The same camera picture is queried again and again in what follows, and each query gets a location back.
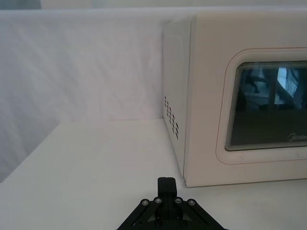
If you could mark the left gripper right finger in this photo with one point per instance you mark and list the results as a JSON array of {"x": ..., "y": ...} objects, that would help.
[{"x": 192, "y": 210}]

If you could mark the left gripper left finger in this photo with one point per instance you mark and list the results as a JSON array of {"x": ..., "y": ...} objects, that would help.
[{"x": 144, "y": 210}]

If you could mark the white table cloth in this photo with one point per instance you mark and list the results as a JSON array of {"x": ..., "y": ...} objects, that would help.
[{"x": 96, "y": 172}]

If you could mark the cream microwave oven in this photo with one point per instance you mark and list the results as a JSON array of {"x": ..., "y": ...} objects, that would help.
[{"x": 216, "y": 107}]

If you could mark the white curtain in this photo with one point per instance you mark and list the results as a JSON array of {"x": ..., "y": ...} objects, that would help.
[{"x": 79, "y": 67}]

